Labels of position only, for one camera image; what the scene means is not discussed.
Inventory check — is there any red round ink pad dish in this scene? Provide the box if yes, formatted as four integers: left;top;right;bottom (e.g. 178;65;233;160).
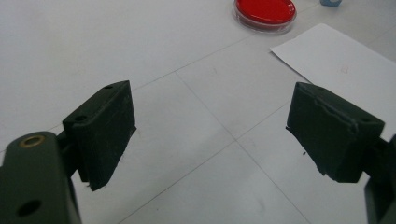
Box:
232;0;297;35

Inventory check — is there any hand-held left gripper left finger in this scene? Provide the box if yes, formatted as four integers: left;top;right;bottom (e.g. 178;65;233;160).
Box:
62;79;137;192

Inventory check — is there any white paper sheet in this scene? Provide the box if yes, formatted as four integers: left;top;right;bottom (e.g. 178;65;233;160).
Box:
270;22;396;141

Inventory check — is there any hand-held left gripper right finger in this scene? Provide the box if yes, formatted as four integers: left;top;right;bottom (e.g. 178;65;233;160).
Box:
285;81;386;184

